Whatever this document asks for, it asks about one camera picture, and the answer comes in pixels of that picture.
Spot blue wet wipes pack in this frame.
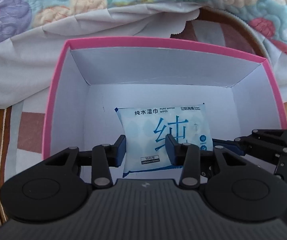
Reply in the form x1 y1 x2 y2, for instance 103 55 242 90
115 104 213 176

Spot pink cardboard box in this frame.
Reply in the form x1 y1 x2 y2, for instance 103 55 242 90
42 51 287 158

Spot checkered rug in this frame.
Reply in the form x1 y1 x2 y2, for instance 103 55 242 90
1 9 284 180

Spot white bed skirt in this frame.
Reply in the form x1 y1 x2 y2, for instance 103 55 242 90
0 3 287 109

